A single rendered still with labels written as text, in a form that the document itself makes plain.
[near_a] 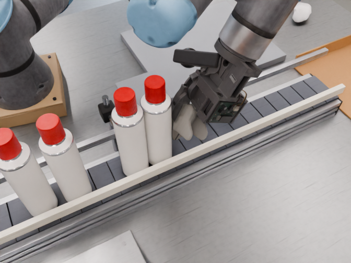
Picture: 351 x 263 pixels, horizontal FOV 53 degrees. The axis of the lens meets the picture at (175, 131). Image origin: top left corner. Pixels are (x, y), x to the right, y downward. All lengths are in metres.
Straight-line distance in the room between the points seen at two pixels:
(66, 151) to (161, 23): 0.24
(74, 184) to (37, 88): 0.31
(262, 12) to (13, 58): 0.50
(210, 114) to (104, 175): 0.25
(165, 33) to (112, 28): 0.70
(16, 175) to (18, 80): 0.32
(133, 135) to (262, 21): 0.26
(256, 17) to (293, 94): 0.36
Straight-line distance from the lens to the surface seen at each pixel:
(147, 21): 0.43
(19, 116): 0.88
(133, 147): 0.60
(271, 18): 0.54
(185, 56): 0.64
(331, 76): 1.02
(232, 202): 0.72
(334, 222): 0.76
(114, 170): 0.70
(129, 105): 0.53
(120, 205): 0.68
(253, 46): 0.55
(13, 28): 0.78
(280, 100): 0.84
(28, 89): 0.84
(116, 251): 0.63
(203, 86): 0.58
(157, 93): 0.55
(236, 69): 0.56
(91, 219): 0.68
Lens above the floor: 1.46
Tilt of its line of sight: 51 degrees down
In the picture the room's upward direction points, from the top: straight up
